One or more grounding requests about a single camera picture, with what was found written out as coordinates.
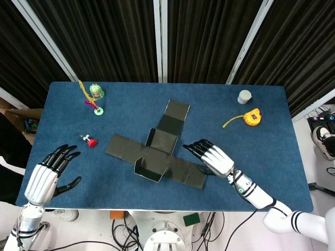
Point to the black white-striped clothing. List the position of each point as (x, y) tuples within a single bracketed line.
[(10, 167)]

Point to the black pleated curtain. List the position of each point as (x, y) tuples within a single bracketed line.
[(104, 39), (301, 39), (15, 52), (204, 39)]

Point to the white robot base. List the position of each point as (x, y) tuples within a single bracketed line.
[(163, 235)]

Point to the black stand leg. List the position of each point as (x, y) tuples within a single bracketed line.
[(320, 187)]

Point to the brown cardboard box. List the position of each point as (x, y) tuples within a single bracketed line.
[(23, 113)]

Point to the blue table mat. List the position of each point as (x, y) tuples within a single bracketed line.
[(261, 157)]

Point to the black electronic device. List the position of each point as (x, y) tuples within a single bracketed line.
[(318, 121)]

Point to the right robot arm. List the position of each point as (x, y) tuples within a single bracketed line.
[(259, 196)]

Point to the black paper box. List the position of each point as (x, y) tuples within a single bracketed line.
[(159, 141)]

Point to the red push button switch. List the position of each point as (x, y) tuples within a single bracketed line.
[(92, 143)]

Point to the green doll head toy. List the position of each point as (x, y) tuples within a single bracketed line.
[(99, 111)]

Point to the yellow tape measure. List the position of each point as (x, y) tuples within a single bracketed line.
[(252, 117)]

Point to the orange block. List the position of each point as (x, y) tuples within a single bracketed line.
[(116, 215)]

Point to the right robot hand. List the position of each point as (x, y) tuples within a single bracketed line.
[(217, 159)]

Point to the black and white sneaker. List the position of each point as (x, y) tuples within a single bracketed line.
[(323, 141)]

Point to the green-haired doll head toy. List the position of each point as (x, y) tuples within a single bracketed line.
[(96, 91)]

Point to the green block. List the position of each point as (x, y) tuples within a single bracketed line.
[(191, 219)]

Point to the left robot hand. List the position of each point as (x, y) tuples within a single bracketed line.
[(42, 180)]

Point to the white plastic jar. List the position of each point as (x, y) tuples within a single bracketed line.
[(244, 97)]

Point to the white metal frame post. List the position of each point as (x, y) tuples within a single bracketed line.
[(314, 105), (248, 41), (47, 39), (160, 39), (11, 98)]

